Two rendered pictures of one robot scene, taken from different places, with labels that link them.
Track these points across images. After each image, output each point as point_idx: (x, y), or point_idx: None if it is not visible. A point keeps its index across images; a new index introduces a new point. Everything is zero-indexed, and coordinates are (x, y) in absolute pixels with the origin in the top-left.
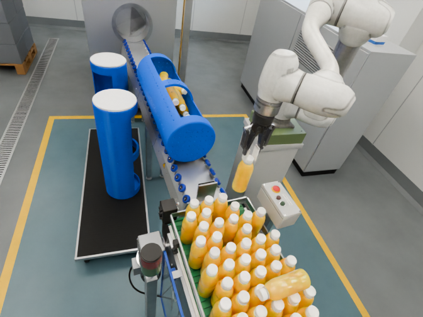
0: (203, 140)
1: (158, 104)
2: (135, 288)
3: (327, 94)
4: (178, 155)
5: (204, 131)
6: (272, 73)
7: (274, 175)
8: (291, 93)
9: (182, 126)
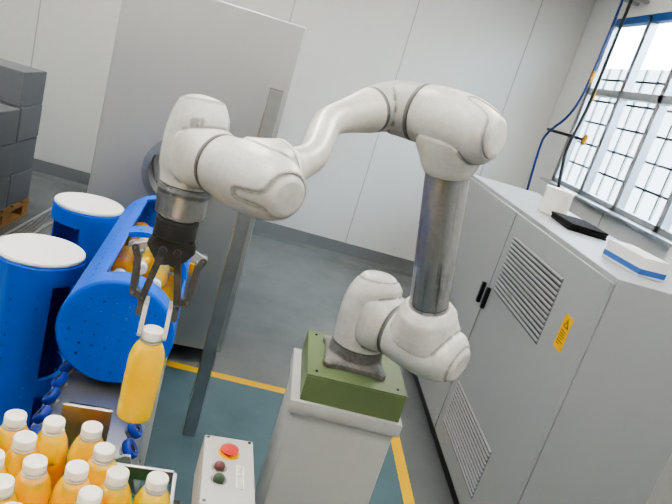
0: None
1: (95, 256)
2: None
3: (238, 159)
4: (80, 355)
5: (147, 311)
6: (169, 125)
7: (334, 503)
8: (192, 160)
9: (96, 284)
